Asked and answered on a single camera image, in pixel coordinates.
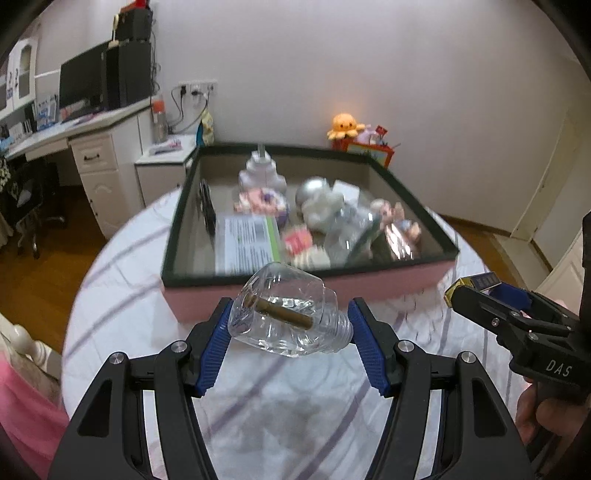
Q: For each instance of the pink white brick figure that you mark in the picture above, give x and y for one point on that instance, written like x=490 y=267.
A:
x=302 y=253

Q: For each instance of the white power adapter plug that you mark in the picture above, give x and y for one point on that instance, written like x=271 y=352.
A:
x=260 y=172

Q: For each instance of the orange cap bottle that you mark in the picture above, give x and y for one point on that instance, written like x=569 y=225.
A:
x=159 y=122

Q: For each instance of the rose gold metal cup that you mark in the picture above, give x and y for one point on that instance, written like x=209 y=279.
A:
x=399 y=245

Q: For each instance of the clear plastic packaged box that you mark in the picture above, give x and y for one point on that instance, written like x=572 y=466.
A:
x=245 y=243

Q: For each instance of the striped white quilt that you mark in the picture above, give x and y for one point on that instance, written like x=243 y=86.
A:
x=267 y=416

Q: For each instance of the black computer monitor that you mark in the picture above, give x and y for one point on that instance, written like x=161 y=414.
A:
x=80 y=78

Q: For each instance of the wall power outlet strip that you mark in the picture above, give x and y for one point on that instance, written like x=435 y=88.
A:
x=199 y=87

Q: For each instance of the red cartoon storage box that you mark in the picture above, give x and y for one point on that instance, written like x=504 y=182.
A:
x=380 y=153

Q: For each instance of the blue yellow card box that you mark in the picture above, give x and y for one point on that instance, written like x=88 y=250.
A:
x=480 y=282

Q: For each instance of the pink donut brick model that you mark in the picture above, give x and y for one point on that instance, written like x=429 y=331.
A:
x=264 y=201

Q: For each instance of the white desk with drawers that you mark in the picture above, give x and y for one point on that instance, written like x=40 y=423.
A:
x=105 y=149

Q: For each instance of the person right hand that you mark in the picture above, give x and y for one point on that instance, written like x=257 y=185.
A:
x=557 y=416

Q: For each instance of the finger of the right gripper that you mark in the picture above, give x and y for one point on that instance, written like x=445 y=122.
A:
x=500 y=319
x=532 y=304

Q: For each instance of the black computer tower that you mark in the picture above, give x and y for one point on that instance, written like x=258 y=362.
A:
x=125 y=74

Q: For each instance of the white low side cabinet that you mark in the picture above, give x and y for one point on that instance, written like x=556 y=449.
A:
x=163 y=167

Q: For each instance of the pink blanket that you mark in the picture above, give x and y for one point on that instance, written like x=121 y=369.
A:
x=34 y=425

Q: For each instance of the white small box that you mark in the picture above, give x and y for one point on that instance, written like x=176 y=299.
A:
x=353 y=195

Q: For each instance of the blue yellow snack bag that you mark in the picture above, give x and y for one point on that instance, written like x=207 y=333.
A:
x=205 y=130

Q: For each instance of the black office chair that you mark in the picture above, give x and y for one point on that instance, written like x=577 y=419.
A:
x=31 y=198

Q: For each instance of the black hair clip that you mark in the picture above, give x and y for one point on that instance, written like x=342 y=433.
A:
x=206 y=207

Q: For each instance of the pink black storage box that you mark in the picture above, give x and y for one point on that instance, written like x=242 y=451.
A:
x=192 y=289

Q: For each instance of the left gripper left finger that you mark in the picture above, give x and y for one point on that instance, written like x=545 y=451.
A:
x=106 y=436

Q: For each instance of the orange octopus plush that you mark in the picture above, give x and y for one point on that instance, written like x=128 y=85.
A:
x=344 y=125

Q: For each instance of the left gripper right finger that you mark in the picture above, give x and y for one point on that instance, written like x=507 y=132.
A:
x=477 y=438

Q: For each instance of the white bed post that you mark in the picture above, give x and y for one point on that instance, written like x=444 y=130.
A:
x=34 y=360

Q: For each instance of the black speaker box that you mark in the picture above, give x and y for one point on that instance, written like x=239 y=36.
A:
x=133 y=25

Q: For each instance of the white hutch cabinet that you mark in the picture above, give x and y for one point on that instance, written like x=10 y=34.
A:
x=18 y=76

